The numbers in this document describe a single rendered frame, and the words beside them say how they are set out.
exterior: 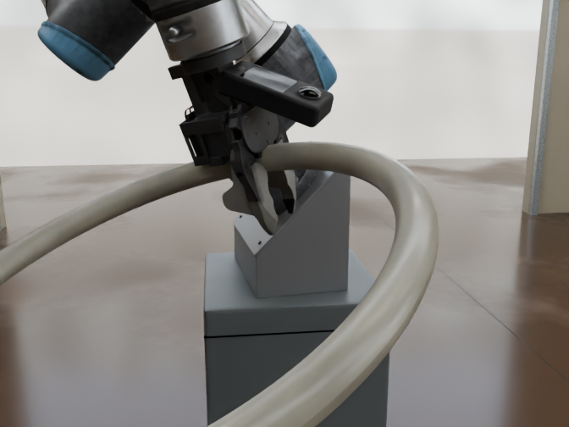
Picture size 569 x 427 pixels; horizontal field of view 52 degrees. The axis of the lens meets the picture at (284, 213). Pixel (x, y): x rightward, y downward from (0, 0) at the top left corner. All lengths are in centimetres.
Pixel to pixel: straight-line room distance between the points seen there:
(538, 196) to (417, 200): 558
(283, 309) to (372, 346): 91
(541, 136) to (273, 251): 484
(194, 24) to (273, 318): 76
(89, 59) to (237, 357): 74
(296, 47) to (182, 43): 65
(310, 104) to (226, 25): 11
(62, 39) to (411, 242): 50
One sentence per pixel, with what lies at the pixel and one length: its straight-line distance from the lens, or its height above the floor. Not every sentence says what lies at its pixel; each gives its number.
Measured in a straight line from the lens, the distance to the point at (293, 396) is 30.
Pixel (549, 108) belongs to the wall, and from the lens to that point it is 598.
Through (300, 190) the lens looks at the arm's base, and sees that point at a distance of 127.
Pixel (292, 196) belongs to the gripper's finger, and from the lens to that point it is 70.
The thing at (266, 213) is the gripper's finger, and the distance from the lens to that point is 65.
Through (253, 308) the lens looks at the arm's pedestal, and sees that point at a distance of 123.
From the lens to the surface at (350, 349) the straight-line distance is 32.
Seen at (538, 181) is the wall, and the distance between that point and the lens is 598.
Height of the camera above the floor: 132
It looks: 14 degrees down
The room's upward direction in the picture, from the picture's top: straight up
